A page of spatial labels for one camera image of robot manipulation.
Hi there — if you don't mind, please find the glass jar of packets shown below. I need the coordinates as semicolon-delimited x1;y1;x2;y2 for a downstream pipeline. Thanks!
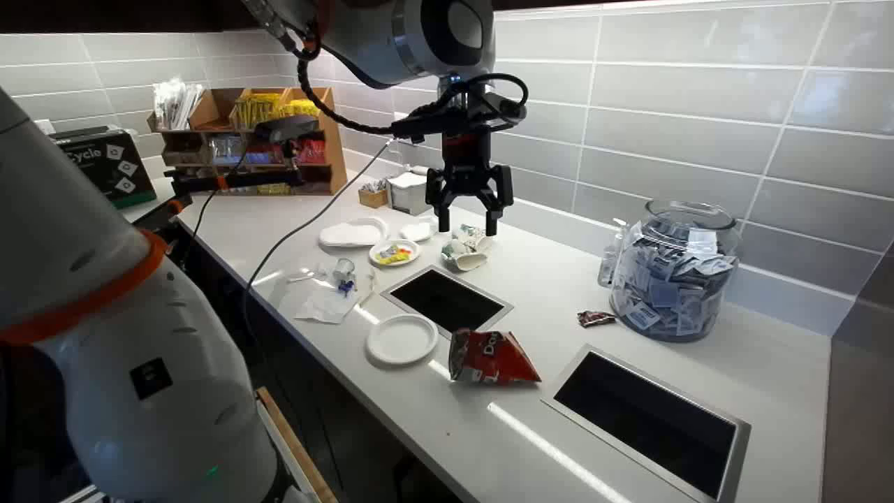
609;197;745;343

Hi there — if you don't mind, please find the small cardboard box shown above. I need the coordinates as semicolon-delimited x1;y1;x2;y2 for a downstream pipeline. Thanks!
353;183;390;211

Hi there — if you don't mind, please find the small clear blue item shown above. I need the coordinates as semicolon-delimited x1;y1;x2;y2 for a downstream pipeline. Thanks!
328;254;359;296

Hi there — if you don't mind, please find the small white dish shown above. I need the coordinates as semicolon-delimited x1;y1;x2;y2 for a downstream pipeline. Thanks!
400;216;436;247

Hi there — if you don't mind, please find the white crumpled bag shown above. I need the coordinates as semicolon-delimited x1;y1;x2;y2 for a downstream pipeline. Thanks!
151;76;204;134

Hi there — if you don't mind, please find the small dark snack wrapper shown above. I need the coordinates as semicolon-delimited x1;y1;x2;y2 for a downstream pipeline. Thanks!
576;308;616;331

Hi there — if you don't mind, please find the black box with stickers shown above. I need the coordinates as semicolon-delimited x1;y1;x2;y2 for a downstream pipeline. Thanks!
49;124;158;212

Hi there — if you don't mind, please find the red Doritos chip bag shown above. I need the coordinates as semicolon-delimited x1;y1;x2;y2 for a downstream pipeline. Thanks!
447;328;543;388

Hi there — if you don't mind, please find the clear plastic bag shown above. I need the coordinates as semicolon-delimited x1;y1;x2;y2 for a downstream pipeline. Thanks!
265;264;359;328

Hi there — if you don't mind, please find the small white box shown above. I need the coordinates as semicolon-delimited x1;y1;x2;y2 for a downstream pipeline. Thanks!
386;169;429;218

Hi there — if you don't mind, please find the small plate with yellow food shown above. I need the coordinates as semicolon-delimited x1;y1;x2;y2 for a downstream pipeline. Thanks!
365;234;420;272

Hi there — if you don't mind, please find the wooden condiment organizer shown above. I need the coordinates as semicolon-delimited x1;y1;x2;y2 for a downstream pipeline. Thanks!
158;83;348;199

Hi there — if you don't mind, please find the small clear sanitizer bottle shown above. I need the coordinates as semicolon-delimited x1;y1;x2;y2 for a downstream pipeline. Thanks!
594;218;629;290

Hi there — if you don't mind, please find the patterned paper cup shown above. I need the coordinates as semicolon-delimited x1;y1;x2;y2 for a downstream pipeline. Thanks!
443;222;492;258
439;243;488;276

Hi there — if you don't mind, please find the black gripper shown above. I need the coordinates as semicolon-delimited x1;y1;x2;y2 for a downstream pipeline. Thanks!
423;128;514;239

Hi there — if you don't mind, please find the thin black cable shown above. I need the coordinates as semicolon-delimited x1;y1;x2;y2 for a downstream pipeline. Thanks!
243;137;397;310

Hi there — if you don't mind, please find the wooden edged furniture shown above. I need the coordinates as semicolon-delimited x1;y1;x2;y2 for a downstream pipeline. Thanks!
253;385;337;503

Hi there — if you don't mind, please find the white round plate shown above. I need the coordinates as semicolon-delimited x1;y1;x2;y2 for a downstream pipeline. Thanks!
363;314;441;370

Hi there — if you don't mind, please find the thick black gripper cable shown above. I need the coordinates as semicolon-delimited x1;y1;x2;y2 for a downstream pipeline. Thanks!
293;36;529;141

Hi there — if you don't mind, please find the white oval plate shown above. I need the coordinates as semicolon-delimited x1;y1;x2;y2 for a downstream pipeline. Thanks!
316;216;387;251

